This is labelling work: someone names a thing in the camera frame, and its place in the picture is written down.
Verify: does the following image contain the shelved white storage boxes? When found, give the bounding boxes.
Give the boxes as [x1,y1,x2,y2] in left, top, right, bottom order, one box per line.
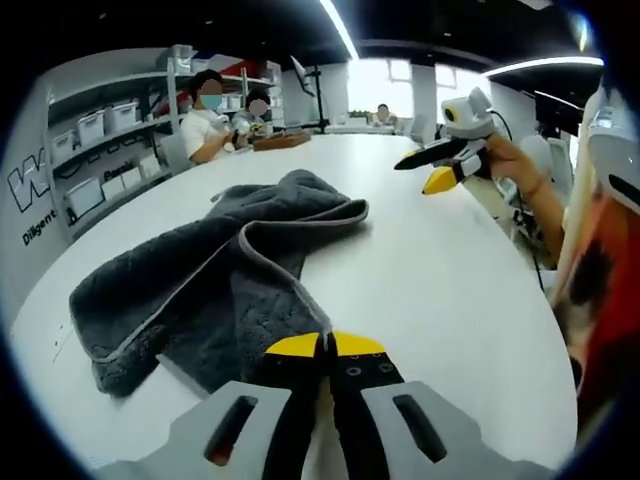
[49,97,174,221]

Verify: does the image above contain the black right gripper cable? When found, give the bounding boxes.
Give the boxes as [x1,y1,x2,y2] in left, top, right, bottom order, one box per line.
[489,109,549,294]

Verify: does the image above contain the black tripod stand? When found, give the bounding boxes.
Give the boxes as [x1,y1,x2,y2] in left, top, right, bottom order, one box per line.
[290,54,332,135]

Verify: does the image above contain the person's right hand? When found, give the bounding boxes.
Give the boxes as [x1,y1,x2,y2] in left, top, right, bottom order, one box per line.
[479,135,545,199]

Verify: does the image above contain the ceiling light strip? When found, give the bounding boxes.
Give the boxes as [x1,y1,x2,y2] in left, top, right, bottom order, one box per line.
[318,0,360,60]
[483,56,605,77]

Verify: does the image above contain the brown wooden tray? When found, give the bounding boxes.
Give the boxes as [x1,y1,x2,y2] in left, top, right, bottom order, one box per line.
[252,130,311,152]

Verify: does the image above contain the printed cream orange shirt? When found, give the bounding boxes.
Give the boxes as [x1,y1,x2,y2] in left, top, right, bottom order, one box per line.
[547,89,640,451]

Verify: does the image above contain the grey metal shelf unit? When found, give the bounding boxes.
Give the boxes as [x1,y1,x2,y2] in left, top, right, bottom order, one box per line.
[43,44,281,244]

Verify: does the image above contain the white grey chest device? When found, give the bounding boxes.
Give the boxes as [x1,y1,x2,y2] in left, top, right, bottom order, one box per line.
[585,97,640,214]

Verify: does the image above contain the white office chair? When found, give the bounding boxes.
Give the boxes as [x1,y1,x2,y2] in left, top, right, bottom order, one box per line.
[522,133,574,199]

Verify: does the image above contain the dark grey towel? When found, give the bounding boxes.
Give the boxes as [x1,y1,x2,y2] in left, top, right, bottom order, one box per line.
[68,168,371,399]

